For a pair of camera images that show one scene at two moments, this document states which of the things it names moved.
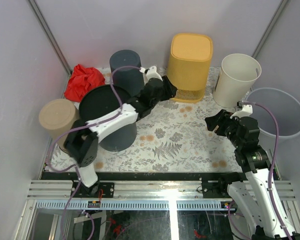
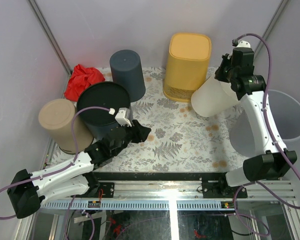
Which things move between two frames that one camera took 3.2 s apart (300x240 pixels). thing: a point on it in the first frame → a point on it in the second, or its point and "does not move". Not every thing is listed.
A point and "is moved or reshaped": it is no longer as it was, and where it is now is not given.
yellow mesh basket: (189, 61) does not move
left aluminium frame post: (41, 19) does not move
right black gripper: (220, 119) → (226, 59)
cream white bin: (237, 74) is moved or reshaped
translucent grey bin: (290, 115) does not move
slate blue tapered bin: (131, 79) does not move
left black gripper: (170, 89) → (141, 132)
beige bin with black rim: (58, 116) does not move
